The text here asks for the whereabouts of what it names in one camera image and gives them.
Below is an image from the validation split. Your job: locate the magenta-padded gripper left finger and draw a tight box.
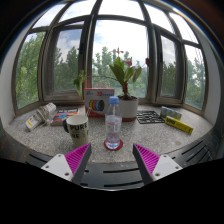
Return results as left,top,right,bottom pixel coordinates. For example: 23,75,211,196
40,142,93,186

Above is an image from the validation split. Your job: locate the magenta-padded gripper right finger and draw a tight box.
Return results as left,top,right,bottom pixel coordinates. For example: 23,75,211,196
132,143,184,186

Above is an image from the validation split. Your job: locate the clear blue-capped water bottle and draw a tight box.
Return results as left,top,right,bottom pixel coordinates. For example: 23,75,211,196
104,96,123,149

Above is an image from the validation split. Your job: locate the cream mug with black lettering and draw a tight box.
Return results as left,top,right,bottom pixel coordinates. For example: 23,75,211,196
62,114,90,148

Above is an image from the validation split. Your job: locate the long yellow box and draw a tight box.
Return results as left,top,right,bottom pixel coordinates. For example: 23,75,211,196
164,115,194,135

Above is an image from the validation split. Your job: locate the flat round red coaster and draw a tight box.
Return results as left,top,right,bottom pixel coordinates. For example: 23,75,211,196
103,138,124,152

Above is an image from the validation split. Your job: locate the white bundled paper package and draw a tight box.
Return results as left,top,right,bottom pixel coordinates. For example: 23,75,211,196
25,102,57,132

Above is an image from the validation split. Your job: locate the light blue patterned box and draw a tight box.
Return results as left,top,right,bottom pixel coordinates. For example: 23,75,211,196
159,105,183,121

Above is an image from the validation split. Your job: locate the potted plant in white pot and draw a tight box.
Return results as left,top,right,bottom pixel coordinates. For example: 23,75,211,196
73,47,152,123

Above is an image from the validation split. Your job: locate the white red box with spools print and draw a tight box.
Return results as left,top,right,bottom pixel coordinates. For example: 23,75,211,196
84,87,115,118

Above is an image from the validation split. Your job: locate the dark-framed bay window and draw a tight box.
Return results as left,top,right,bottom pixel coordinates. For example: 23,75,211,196
11,0,209,111

